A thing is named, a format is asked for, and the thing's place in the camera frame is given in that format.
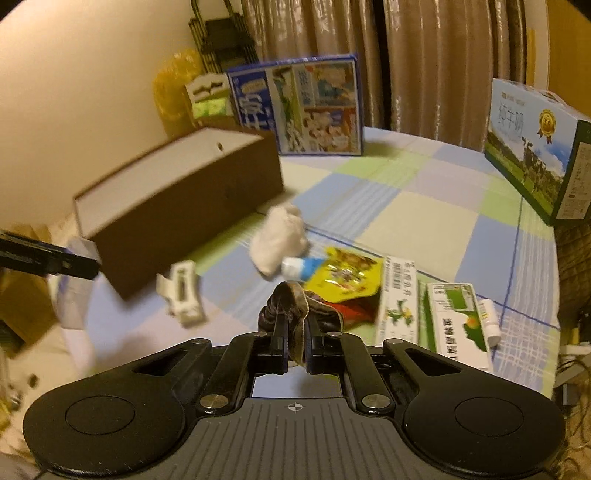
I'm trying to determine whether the yellow plastic bag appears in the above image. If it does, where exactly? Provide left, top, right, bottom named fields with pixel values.
left=152, top=48, right=204, bottom=139

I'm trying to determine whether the black folding cart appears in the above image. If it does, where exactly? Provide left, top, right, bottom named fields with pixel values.
left=188, top=0, right=259, bottom=74

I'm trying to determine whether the yellow snack packet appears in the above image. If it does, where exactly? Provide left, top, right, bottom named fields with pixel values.
left=304, top=247, right=384, bottom=303

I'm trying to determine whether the green milk carton box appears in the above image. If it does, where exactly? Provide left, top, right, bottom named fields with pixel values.
left=484, top=78, right=590, bottom=226

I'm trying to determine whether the white cloth ball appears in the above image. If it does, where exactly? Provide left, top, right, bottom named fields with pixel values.
left=249, top=203, right=308, bottom=277

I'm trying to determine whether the brown curtain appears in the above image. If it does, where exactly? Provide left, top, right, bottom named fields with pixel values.
left=242, top=0, right=535, bottom=151

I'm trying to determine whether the green white medicine box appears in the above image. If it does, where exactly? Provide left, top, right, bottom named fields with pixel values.
left=426, top=282, right=494, bottom=373

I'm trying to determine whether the long white ointment box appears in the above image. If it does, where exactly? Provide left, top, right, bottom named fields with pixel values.
left=375, top=256, right=419, bottom=346

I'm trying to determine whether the red snack packet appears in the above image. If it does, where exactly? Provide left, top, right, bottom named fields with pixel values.
left=325, top=294, right=380, bottom=330

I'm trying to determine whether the dark hair scrunchie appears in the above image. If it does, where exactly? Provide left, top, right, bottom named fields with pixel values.
left=262, top=282, right=344, bottom=368

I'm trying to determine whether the small white bottle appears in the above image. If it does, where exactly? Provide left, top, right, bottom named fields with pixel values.
left=478, top=299, right=501, bottom=348

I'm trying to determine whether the brown white storage box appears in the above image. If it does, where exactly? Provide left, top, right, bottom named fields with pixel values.
left=73, top=127, right=284, bottom=299

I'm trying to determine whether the plaid bed sheet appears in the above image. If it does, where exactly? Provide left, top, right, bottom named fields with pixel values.
left=86, top=128, right=560, bottom=396

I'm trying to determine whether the cardboard box with tissues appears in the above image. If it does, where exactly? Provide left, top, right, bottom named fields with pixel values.
left=184, top=73, right=238, bottom=128

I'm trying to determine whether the blue milk carton box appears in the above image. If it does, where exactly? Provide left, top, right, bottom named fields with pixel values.
left=228, top=54, right=363, bottom=156

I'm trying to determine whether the white hair clip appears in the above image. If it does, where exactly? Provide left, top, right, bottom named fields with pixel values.
left=155, top=260, right=205, bottom=328

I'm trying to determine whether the blue white tube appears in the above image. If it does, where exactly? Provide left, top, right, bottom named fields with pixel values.
left=280, top=257, right=325, bottom=282

